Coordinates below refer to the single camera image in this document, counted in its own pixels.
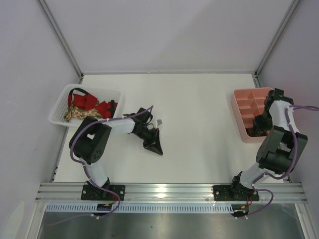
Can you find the aluminium mounting rail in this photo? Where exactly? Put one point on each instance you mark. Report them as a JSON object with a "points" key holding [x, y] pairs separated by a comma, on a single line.
{"points": [[284, 193]]}

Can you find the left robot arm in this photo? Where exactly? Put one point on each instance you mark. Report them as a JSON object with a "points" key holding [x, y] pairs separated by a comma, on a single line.
{"points": [[88, 143]]}

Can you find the red tie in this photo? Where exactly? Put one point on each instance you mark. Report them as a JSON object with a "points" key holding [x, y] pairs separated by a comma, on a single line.
{"points": [[88, 102]]}

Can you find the white plastic basket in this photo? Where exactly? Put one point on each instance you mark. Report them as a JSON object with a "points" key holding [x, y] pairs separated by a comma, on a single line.
{"points": [[102, 93]]}

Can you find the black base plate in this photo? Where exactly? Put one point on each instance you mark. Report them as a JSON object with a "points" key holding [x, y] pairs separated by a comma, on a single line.
{"points": [[221, 193], [117, 190]]}

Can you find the right aluminium frame post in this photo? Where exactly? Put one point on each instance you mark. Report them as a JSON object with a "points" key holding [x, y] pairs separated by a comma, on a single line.
{"points": [[278, 35]]}

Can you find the beige floral tie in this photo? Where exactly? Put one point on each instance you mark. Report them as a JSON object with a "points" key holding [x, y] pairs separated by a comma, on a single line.
{"points": [[77, 113]]}

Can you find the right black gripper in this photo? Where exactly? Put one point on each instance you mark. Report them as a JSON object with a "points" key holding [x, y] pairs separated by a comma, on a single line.
{"points": [[257, 128]]}

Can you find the aluminium frame post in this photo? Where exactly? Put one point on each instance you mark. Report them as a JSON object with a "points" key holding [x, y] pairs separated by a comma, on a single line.
{"points": [[44, 7], [278, 35]]}

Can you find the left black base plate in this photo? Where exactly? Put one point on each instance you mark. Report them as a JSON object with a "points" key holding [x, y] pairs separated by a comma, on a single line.
{"points": [[117, 190]]}

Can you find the left aluminium frame post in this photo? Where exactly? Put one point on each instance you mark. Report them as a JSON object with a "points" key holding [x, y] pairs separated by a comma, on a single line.
{"points": [[44, 7]]}

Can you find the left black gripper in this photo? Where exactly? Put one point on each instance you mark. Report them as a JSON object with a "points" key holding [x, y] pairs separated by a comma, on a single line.
{"points": [[151, 140]]}

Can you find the dark brown patterned tie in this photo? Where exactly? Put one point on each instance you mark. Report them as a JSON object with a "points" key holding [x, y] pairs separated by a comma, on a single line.
{"points": [[255, 132]]}

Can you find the pink divided organizer tray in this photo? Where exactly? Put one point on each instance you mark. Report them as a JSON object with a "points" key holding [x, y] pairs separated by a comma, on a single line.
{"points": [[246, 105]]}

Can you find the white slotted cable duct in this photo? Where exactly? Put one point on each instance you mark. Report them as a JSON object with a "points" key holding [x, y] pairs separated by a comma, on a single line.
{"points": [[142, 208]]}

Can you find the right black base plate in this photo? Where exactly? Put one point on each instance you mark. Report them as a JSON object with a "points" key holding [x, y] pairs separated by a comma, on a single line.
{"points": [[221, 193]]}

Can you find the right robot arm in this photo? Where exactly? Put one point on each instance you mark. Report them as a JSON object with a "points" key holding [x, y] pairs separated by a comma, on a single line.
{"points": [[281, 149]]}

